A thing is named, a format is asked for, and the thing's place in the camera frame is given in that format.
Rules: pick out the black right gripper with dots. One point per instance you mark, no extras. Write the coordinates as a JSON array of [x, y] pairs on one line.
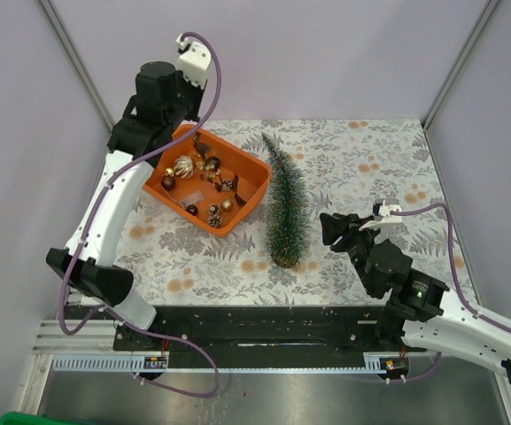
[[332, 227]]

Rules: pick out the small green christmas tree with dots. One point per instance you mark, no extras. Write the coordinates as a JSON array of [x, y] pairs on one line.
[[287, 216]]

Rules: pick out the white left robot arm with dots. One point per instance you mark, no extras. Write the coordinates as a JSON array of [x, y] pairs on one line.
[[165, 96]]

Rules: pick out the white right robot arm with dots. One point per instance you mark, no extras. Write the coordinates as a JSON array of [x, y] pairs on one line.
[[421, 311]]

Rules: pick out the floral patterned table mat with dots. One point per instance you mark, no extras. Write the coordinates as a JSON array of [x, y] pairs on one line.
[[347, 165]]

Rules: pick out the brown ribbon bow ornament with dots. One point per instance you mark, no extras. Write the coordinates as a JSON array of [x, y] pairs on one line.
[[240, 202]]

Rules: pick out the small pine cone ornament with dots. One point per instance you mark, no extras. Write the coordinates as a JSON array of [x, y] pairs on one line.
[[225, 185]]

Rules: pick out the frosted pine cone ornament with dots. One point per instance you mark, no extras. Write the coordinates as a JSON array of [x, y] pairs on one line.
[[214, 221]]

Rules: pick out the brown pine cone ornament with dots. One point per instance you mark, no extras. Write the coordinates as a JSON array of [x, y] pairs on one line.
[[213, 209]]

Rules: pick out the orange plastic bin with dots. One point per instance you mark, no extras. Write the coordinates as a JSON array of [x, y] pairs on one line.
[[209, 182]]

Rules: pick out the dark brown ball ornament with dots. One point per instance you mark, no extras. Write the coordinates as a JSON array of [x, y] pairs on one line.
[[212, 164]]

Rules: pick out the dark red small ball ornament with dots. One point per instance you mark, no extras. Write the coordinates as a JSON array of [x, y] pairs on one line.
[[192, 209]]

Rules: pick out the silver gold striped ball ornament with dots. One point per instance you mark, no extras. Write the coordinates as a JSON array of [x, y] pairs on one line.
[[184, 167]]

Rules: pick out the green plastic object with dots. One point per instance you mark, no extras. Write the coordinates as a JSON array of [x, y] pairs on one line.
[[16, 418]]

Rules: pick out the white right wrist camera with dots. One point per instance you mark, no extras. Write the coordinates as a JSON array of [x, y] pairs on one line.
[[383, 214]]

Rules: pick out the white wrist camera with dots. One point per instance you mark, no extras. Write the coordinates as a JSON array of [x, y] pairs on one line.
[[383, 214], [194, 61]]

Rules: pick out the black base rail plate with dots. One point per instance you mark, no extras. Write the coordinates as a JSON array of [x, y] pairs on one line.
[[338, 327]]

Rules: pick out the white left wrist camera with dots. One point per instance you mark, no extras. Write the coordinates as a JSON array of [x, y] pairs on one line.
[[194, 61]]

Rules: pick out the white slotted cable duct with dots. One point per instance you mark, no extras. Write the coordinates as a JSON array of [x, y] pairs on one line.
[[138, 363]]

